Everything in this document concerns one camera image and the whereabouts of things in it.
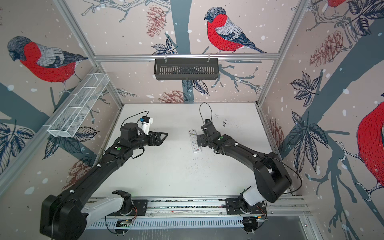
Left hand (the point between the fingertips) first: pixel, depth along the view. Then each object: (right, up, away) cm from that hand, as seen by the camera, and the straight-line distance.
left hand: (161, 133), depth 78 cm
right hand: (+25, -4, +12) cm, 28 cm away
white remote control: (+19, -12, +15) cm, 27 cm away
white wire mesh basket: (-44, +6, -7) cm, 45 cm away
